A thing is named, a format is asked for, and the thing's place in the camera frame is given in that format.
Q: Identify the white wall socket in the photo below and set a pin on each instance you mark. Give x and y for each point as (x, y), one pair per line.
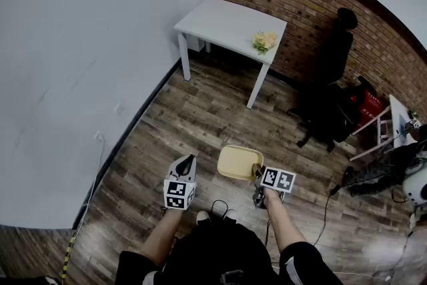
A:
(118, 108)

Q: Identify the person's left white shoe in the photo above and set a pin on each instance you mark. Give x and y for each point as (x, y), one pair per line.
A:
(203, 217)

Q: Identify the person's black clothing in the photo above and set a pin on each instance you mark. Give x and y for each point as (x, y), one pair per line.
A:
(217, 250)

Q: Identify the person's right forearm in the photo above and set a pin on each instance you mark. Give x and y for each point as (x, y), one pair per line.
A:
(283, 223)

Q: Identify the grey chest mount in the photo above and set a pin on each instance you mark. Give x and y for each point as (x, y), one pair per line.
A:
(231, 277)

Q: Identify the black office chair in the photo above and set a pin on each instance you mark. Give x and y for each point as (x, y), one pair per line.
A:
(337, 56)

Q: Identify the white square table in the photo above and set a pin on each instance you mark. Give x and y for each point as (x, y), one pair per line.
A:
(227, 20)

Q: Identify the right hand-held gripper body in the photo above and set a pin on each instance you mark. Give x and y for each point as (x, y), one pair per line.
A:
(277, 178)

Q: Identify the yellow plastic tray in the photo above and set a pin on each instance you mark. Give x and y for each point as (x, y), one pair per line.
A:
(236, 161)

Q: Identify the person's white shoe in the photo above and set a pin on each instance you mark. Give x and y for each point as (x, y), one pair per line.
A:
(231, 214)
(203, 217)

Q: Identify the person's left forearm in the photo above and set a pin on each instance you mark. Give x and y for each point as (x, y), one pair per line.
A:
(163, 237)

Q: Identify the red plastic crate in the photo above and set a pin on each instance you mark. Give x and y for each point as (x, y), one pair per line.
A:
(370, 106)

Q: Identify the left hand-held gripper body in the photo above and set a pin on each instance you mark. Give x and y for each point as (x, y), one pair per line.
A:
(178, 193)

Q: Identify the person's right white shoe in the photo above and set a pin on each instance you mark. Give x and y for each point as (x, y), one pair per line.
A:
(231, 214)

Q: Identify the yellow artificial flower bouquet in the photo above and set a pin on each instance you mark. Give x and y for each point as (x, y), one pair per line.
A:
(265, 41)

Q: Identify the white side shelf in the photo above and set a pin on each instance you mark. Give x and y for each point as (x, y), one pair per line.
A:
(380, 130)

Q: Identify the white helmet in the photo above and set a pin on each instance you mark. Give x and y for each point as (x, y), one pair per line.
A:
(415, 188)

